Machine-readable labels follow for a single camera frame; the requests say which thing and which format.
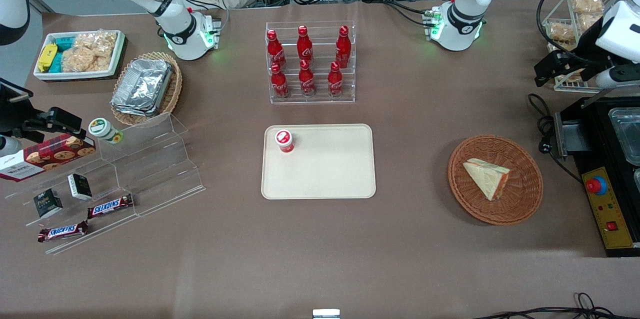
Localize triangular sandwich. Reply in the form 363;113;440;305
462;158;511;202

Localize oval wicker basket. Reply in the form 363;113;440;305
110;51;183;127

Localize round wicker basket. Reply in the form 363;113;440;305
447;134;544;226

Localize beige plastic tray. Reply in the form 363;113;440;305
261;123;377;200

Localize bagged fried snack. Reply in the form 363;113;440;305
548;23;576;44
579;13;607;33
571;0;605;14

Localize red tartan cookie box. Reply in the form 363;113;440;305
0;133;97;183

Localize green lid yogurt cup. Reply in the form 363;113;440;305
88;117;124;145

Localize white rectangular snack bin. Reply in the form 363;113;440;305
33;30;127;81

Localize steel machine pan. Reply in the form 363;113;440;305
608;107;640;167

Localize yellow snack packet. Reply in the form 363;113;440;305
39;43;58;72

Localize small black box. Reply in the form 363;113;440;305
67;173;93;201
33;188;64;219

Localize clear bag of crackers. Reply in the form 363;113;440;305
61;30;118;74

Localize stack of foil containers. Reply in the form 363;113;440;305
111;58;174;117

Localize black sealing machine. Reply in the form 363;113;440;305
554;94;640;258

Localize Snickers chocolate bar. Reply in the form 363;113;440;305
87;194;134;220
38;220;90;243

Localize clear acrylic stepped shelf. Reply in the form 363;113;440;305
5;113;207;256

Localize red emergency stop button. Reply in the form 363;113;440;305
586;177;608;196

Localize yellow control panel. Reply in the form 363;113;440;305
581;166;635;251

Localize red cola bottle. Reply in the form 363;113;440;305
297;25;314;62
266;29;287;70
270;62;290;99
298;59;317;97
335;25;352;69
327;61;345;97

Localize red lid yogurt cup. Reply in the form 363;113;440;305
274;129;295;154

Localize clear acrylic bottle rack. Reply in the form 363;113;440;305
265;21;357;105

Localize black power cable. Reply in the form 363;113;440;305
528;93;583;184

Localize white wire rack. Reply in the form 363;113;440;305
542;0;626;94

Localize black floor cables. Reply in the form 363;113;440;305
472;292;640;319

